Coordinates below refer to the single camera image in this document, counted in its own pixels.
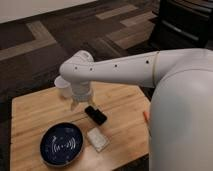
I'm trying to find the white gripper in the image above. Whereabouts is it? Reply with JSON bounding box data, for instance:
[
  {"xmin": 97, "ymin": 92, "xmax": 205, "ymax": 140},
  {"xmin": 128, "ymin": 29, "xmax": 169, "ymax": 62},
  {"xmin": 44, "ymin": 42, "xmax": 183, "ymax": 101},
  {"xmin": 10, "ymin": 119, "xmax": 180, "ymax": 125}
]
[{"xmin": 70, "ymin": 82, "xmax": 95, "ymax": 111}]

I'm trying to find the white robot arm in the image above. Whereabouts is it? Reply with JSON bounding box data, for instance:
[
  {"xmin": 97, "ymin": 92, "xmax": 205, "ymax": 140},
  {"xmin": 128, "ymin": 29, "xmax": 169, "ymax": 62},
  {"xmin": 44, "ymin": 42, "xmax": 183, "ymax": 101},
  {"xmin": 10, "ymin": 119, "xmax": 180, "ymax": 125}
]
[{"xmin": 59, "ymin": 48, "xmax": 213, "ymax": 171}]

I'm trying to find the orange pepper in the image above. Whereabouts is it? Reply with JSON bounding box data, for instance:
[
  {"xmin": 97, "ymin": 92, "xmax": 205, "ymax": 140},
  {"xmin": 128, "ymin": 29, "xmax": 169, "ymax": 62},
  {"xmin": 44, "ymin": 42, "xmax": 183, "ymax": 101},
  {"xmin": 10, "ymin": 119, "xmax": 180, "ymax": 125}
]
[{"xmin": 143, "ymin": 111, "xmax": 149, "ymax": 122}]

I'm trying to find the black smartphone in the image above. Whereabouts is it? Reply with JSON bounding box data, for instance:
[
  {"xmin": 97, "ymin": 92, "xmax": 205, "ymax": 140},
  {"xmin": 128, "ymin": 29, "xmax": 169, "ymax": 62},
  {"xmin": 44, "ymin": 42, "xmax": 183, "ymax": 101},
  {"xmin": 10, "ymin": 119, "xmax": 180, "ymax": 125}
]
[{"xmin": 85, "ymin": 106, "xmax": 107, "ymax": 125}]

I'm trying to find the white plastic cup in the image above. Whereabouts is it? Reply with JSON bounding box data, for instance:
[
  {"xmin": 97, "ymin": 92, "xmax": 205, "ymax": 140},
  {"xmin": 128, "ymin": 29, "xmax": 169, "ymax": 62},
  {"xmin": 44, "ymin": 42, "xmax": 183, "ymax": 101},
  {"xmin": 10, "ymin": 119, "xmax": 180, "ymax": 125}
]
[{"xmin": 54, "ymin": 76, "xmax": 71, "ymax": 98}]

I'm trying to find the white rectangular sponge packet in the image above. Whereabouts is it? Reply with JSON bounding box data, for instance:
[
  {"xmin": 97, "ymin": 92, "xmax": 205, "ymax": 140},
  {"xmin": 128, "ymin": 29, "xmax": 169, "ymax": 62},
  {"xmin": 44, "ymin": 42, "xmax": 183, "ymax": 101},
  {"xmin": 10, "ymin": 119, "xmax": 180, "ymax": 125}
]
[{"xmin": 87, "ymin": 128, "xmax": 109, "ymax": 152}]

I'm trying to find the dark blue patterned plate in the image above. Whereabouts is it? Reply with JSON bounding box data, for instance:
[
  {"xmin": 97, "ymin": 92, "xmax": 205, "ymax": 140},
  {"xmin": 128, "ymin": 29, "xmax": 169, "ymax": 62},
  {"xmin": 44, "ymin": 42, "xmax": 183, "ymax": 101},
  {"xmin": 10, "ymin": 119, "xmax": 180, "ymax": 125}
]
[{"xmin": 40, "ymin": 122, "xmax": 84, "ymax": 167}]

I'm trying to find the black shelf unit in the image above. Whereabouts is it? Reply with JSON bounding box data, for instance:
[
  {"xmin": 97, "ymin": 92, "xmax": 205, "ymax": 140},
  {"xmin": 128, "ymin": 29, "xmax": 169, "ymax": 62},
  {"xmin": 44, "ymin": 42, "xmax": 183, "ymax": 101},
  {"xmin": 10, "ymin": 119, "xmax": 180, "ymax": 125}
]
[{"xmin": 148, "ymin": 0, "xmax": 213, "ymax": 50}]

